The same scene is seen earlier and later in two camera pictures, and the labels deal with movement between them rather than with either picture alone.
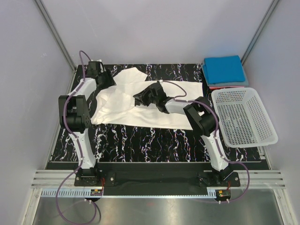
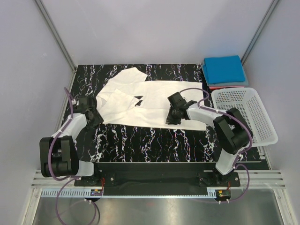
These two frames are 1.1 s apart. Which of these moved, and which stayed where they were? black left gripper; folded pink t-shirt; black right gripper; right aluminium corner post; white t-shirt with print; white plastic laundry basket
Moved: black right gripper; black left gripper
Stayed: white plastic laundry basket; folded pink t-shirt; white t-shirt with print; right aluminium corner post
